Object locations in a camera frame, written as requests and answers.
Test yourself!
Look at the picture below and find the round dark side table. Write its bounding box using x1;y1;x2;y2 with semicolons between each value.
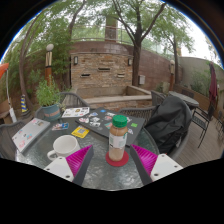
168;90;200;109

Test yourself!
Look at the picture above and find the closed dark red umbrella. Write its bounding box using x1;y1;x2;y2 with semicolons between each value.
208;62;219;116

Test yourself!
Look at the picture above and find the grey wicker chair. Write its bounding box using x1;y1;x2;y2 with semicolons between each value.
0;119;26;161
58;91;90;109
149;90;194;161
118;105;158;127

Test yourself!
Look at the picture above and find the black laptop with stickers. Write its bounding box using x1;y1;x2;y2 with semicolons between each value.
75;107;146;148

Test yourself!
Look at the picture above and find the wooden lamp post with globe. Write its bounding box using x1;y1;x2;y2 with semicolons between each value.
44;43;55;86

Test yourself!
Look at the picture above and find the white sticker sheet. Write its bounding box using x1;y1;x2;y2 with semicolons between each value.
61;106;91;119

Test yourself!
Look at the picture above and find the yellow square card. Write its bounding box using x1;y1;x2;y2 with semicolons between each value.
71;125;91;139

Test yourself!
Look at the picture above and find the small colourful sticker card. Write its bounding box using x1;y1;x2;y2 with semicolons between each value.
51;122;70;131

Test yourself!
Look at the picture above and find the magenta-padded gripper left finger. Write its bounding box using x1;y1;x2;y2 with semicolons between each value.
43;144;95;187

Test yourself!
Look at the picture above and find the black metal chair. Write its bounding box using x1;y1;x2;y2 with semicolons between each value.
191;106;213;149

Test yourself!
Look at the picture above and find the white ceramic mug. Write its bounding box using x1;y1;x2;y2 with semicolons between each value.
46;134;82;162

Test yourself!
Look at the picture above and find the leaning green tree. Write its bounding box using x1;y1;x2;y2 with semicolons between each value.
6;1;81;113

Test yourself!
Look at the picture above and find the slim wooden lamp post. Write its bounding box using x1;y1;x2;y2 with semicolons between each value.
169;59;176;92

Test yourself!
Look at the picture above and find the dark-trunked forked tree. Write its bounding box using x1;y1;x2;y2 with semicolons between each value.
106;0;171;88

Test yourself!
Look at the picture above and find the silver laptop with stickers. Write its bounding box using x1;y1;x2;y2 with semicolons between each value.
11;117;52;154

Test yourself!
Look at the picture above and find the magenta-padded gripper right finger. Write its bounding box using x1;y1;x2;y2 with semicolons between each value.
129;143;184;186

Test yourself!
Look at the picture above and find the flat round red coaster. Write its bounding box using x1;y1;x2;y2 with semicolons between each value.
105;150;130;168

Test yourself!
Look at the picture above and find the white umbrella pole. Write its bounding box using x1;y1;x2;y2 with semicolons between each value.
5;68;18;124

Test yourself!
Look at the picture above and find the blue yellow striped cone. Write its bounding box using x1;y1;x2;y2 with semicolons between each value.
20;94;29;114

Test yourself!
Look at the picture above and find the black jacket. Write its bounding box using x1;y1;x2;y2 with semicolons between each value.
143;95;193;155

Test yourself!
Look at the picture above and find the orange patio umbrella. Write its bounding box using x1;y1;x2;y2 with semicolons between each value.
0;62;10;79

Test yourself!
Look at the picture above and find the wooden bench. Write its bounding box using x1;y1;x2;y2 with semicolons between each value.
0;98;14;125

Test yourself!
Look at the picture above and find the green-capped coffee drink bottle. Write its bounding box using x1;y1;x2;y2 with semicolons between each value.
107;114;129;163

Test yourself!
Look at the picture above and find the green plant in blue pot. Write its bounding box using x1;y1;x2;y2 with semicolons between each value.
34;78;63;122

